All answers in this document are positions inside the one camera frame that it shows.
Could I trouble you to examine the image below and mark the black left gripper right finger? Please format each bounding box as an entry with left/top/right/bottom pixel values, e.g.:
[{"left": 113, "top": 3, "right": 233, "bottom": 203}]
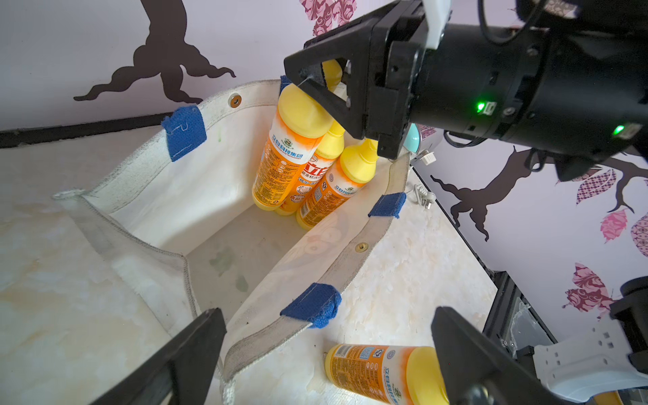
[{"left": 431, "top": 306, "right": 562, "bottom": 404}]

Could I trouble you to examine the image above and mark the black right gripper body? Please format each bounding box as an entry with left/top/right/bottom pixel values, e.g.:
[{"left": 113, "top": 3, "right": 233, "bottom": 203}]
[{"left": 364, "top": 1, "right": 428, "bottom": 160}]

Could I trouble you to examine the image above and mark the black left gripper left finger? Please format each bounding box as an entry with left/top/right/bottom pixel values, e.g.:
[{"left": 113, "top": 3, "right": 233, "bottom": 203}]
[{"left": 94, "top": 308, "right": 226, "bottom": 404}]

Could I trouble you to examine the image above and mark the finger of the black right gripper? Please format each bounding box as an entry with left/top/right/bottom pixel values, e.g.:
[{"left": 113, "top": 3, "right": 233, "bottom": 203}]
[{"left": 283, "top": 20, "right": 376, "bottom": 139}]

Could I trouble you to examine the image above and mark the orange dish soap bottle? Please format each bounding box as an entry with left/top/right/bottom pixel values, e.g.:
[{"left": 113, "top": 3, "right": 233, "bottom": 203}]
[
  {"left": 296, "top": 138, "right": 378, "bottom": 229},
  {"left": 325, "top": 344, "right": 450, "bottom": 405},
  {"left": 275, "top": 121, "right": 345, "bottom": 216},
  {"left": 251, "top": 84, "right": 333, "bottom": 211}
]

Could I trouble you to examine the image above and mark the white canvas shopping bag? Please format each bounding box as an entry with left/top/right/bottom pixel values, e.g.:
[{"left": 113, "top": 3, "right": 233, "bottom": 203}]
[{"left": 57, "top": 79, "right": 409, "bottom": 404}]

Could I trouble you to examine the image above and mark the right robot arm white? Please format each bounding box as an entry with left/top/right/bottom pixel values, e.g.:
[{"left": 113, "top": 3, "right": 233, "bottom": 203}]
[{"left": 285, "top": 1, "right": 647, "bottom": 181}]

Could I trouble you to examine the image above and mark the mint chrome toaster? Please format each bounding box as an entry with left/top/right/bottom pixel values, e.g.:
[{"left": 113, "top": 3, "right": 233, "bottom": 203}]
[{"left": 403, "top": 123, "right": 421, "bottom": 155}]

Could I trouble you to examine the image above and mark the black base frame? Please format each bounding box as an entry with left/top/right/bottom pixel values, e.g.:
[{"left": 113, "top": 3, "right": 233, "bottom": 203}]
[{"left": 483, "top": 272, "right": 557, "bottom": 359}]

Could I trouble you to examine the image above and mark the white toaster power cable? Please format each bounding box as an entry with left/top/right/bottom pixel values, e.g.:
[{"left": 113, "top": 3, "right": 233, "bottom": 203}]
[{"left": 404, "top": 151, "right": 437, "bottom": 210}]

